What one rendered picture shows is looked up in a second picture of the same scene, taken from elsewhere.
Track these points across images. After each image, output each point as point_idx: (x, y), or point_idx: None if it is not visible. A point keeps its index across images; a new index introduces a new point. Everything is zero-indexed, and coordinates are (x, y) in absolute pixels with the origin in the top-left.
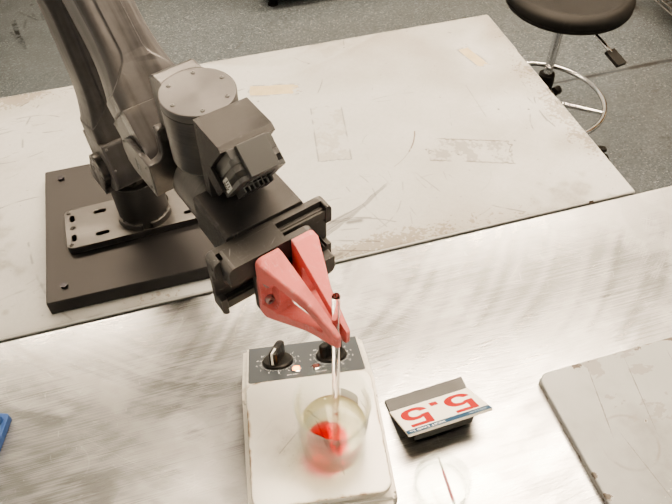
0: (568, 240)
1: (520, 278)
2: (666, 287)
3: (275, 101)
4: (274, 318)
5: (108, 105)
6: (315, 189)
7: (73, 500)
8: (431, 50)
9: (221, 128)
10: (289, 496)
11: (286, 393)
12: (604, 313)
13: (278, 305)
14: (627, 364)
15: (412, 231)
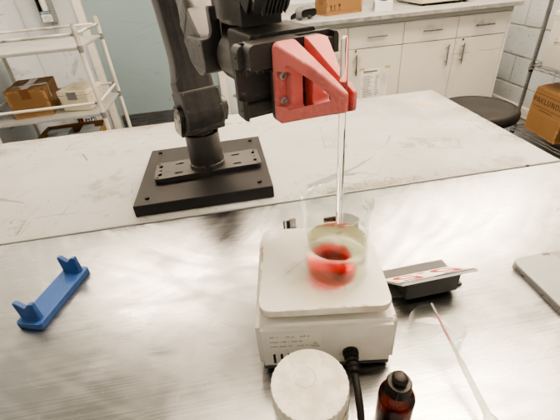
0: (514, 184)
1: (480, 203)
2: None
3: (297, 124)
4: (287, 118)
5: (180, 22)
6: (322, 160)
7: (117, 326)
8: (397, 103)
9: None
10: (293, 303)
11: (295, 236)
12: (559, 224)
13: (291, 104)
14: None
15: (392, 179)
